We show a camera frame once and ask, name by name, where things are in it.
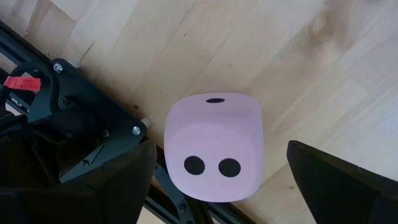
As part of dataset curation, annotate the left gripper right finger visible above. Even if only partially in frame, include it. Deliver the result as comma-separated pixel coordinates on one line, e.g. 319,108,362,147
286,139,398,224

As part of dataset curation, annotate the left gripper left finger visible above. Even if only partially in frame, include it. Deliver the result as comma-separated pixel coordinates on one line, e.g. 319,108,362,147
0,139,157,224

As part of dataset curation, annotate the pink foam die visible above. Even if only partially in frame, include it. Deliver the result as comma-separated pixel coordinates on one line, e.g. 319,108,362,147
164,92,264,203

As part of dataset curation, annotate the black mounting plate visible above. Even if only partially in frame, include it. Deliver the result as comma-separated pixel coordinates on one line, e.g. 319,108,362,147
26,58,147,184

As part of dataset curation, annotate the red cable label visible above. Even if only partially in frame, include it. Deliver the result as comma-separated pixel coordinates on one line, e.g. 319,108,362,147
3,76,42,92

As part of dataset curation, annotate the black cable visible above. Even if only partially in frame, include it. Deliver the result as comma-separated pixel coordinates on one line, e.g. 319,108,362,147
0,60,55,103

